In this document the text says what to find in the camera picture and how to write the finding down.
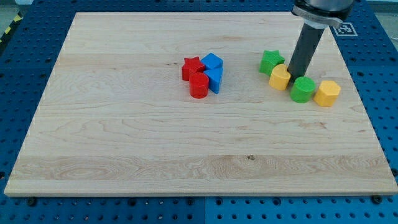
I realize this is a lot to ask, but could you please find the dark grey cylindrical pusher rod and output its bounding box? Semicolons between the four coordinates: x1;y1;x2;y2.
287;23;325;82

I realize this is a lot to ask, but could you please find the yellow heart block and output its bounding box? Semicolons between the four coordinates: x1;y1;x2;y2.
269;64;291;91

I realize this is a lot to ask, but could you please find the black white fiducial marker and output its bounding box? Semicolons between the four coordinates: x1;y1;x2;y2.
333;22;358;37

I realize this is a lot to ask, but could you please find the green star block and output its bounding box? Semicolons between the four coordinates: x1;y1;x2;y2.
259;50;285;76

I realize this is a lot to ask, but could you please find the green cylinder block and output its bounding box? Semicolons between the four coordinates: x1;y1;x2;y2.
290;77;316;103

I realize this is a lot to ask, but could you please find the yellow hexagon block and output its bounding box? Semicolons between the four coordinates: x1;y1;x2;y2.
313;80;341;107

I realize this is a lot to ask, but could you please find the blue triangle block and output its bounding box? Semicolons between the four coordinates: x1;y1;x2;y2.
204;68;223;94

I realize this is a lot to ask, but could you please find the blue cube block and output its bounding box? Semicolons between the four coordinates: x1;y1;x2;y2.
200;53;223;70

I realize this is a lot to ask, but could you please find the red cylinder block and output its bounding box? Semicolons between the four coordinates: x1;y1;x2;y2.
189;72;209;98

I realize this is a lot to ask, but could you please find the red star block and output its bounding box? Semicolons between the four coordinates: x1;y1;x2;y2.
182;57;205;81

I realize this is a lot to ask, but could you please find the light wooden board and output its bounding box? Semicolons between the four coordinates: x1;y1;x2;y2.
4;12;397;197

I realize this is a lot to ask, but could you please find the yellow black hazard tape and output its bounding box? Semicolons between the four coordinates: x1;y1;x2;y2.
1;11;24;44

